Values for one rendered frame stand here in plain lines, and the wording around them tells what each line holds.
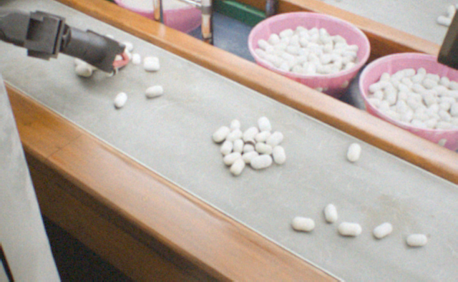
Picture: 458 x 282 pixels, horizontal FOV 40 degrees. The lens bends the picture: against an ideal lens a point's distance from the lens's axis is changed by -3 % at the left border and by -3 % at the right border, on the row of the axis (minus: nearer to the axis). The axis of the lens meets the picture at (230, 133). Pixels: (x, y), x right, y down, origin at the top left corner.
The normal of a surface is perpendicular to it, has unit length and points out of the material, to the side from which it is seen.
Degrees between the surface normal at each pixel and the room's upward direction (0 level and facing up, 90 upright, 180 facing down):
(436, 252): 0
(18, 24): 68
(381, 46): 90
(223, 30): 0
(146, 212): 0
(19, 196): 90
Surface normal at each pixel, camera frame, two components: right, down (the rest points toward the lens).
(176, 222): 0.00, -0.77
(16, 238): 0.89, 0.29
